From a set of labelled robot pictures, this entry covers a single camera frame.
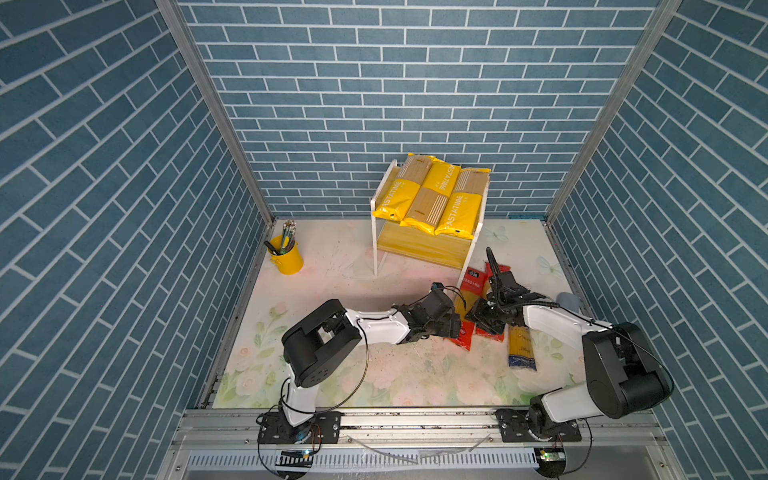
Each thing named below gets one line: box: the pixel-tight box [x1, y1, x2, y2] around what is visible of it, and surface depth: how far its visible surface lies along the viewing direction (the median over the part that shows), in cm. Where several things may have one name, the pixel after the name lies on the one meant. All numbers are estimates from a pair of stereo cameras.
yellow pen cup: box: [268, 235, 304, 275], surface depth 106 cm
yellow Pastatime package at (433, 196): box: [400, 157, 461, 236], surface depth 80 cm
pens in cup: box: [264, 219, 297, 256], surface depth 99 cm
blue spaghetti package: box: [508, 325, 537, 371], surface depth 86 cm
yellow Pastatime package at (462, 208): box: [435, 168, 491, 240], surface depth 77 cm
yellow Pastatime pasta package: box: [372, 153, 434, 221], surface depth 82 cm
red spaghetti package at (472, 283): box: [445, 266, 487, 352], surface depth 91 cm
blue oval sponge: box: [556, 292, 580, 314], surface depth 98 cm
